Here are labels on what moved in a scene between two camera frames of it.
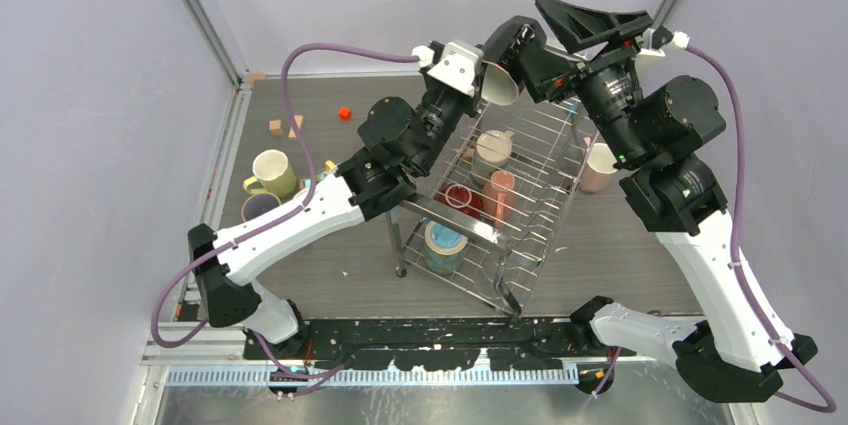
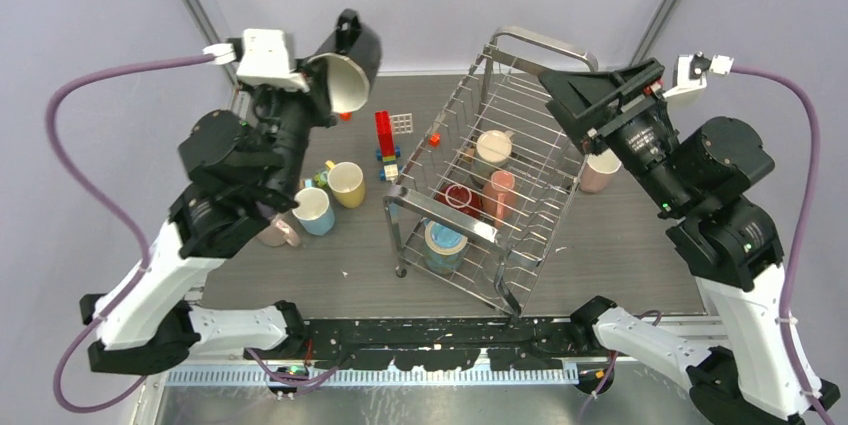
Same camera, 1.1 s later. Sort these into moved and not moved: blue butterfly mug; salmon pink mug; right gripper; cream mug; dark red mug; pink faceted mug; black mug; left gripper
Moved: right gripper; left gripper; black mug
Not moved: pink faceted mug; blue butterfly mug; cream mug; salmon pink mug; dark red mug
